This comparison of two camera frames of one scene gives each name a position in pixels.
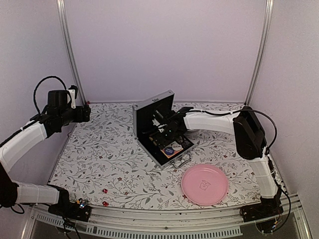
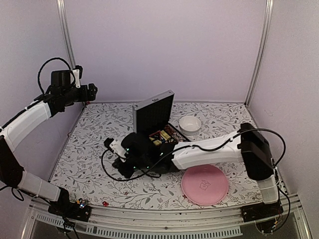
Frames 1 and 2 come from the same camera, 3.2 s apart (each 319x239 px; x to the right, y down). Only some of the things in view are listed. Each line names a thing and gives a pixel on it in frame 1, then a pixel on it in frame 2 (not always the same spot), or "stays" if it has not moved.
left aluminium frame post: [63, 14] stays
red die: [105, 203] stays
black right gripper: [162, 142] to [127, 172]
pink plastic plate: [205, 184] stays
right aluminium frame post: [266, 21] stays
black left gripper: [80, 118] to [85, 97]
